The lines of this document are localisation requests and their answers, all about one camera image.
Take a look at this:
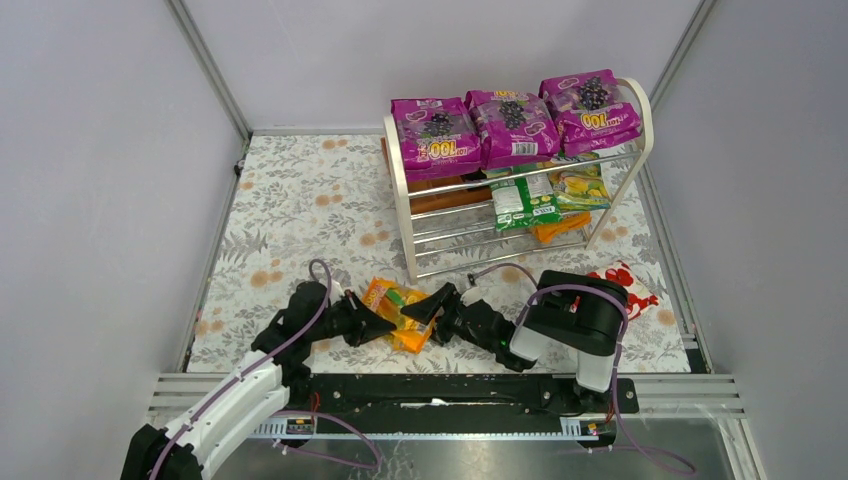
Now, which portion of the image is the orange mango candy bag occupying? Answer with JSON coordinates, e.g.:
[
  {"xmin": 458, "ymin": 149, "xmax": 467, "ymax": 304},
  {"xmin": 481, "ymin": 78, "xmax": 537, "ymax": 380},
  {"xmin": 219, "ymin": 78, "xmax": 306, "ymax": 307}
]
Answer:
[{"xmin": 363, "ymin": 277, "xmax": 433, "ymax": 354}]

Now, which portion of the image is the green candy bag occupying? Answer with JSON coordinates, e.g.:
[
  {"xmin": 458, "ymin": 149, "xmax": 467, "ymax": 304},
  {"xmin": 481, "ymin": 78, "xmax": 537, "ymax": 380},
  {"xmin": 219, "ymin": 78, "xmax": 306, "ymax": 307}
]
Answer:
[{"xmin": 485, "ymin": 163, "xmax": 561, "ymax": 232}]

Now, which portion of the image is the purple candy bag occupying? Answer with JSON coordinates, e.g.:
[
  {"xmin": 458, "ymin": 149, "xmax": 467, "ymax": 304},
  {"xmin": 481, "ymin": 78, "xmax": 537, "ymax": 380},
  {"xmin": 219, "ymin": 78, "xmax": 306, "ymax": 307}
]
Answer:
[
  {"xmin": 464, "ymin": 90, "xmax": 560, "ymax": 170},
  {"xmin": 539, "ymin": 69, "xmax": 641, "ymax": 157},
  {"xmin": 391, "ymin": 97, "xmax": 483, "ymax": 182}
]

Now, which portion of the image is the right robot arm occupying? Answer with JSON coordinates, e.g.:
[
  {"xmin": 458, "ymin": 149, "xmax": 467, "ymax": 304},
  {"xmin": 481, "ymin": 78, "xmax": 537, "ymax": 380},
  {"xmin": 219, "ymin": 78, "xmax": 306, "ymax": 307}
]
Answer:
[{"xmin": 401, "ymin": 270, "xmax": 629, "ymax": 393}]

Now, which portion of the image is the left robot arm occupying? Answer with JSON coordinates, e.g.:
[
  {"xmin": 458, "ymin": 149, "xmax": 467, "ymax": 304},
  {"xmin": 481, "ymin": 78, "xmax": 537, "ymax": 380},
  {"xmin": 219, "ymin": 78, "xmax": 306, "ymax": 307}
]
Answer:
[{"xmin": 120, "ymin": 281, "xmax": 396, "ymax": 479}]

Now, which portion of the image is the white metal shelf rack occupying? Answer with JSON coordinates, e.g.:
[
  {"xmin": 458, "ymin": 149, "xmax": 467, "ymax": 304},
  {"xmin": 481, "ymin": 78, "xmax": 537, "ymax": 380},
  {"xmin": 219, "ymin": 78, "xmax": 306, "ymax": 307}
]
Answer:
[{"xmin": 382, "ymin": 77, "xmax": 655, "ymax": 284}]

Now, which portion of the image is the orange bag under shelf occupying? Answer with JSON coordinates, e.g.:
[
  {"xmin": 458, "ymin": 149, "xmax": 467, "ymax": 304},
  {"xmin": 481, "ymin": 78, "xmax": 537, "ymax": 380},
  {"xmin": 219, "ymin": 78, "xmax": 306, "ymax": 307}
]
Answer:
[{"xmin": 530, "ymin": 211, "xmax": 591, "ymax": 244}]

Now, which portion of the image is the green yellow bag on shelf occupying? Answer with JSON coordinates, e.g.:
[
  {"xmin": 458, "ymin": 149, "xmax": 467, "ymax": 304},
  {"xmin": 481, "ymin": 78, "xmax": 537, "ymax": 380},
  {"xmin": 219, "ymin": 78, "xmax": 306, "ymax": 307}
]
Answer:
[{"xmin": 547, "ymin": 163, "xmax": 611, "ymax": 212}]

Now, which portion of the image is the orange wooden divider tray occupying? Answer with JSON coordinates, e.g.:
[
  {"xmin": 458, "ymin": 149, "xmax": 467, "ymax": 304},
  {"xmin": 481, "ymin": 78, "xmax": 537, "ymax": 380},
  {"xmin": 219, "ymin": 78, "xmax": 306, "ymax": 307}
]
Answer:
[{"xmin": 407, "ymin": 176, "xmax": 492, "ymax": 214}]

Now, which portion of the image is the red white floral bag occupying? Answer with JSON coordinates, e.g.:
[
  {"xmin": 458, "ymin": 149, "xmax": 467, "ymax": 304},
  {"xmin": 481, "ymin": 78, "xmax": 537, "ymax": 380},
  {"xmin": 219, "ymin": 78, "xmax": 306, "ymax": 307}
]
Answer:
[{"xmin": 588, "ymin": 260, "xmax": 659, "ymax": 321}]

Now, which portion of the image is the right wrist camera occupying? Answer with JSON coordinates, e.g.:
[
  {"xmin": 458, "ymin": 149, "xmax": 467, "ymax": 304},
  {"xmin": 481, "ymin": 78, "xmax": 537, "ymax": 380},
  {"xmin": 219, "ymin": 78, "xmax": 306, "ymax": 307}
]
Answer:
[{"xmin": 461, "ymin": 274, "xmax": 490, "ymax": 306}]

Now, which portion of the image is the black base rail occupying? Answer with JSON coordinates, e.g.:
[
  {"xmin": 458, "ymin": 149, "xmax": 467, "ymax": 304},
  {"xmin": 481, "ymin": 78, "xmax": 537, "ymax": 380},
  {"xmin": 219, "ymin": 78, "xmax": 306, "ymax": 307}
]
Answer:
[{"xmin": 287, "ymin": 374, "xmax": 640, "ymax": 436}]

